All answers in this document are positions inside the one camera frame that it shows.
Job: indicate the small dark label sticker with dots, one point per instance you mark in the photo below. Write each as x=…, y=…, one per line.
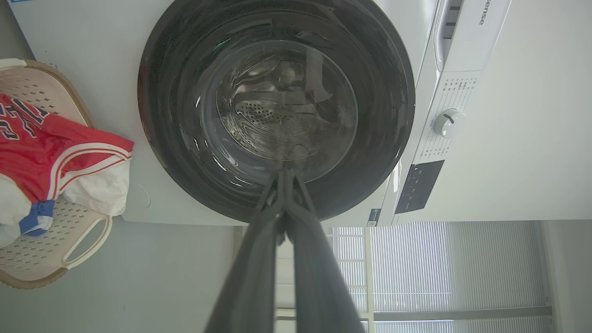
x=373, y=218

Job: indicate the red basketball jersey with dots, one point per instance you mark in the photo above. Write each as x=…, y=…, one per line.
x=32, y=157

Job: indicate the blue and white garment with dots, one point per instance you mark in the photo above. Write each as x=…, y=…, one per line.
x=37, y=217

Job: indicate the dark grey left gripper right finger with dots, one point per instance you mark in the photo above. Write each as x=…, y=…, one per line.
x=319, y=286

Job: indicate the steel washing drum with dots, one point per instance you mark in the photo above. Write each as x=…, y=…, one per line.
x=277, y=115

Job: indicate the black round washer door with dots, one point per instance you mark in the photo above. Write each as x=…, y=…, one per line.
x=171, y=152

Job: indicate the white detergent drawer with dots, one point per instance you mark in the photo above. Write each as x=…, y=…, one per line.
x=446, y=32

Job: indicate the beige plastic laundry basket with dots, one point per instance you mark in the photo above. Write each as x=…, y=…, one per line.
x=41, y=252

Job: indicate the white window blinds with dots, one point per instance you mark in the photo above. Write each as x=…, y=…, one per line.
x=416, y=263

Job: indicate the white washing machine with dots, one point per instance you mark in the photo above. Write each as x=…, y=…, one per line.
x=92, y=46

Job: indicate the white program dial knob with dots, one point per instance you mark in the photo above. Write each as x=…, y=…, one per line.
x=448, y=123

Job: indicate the black display panel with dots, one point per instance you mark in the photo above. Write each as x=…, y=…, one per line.
x=418, y=187

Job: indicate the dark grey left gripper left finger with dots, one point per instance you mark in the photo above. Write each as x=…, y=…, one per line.
x=252, y=277

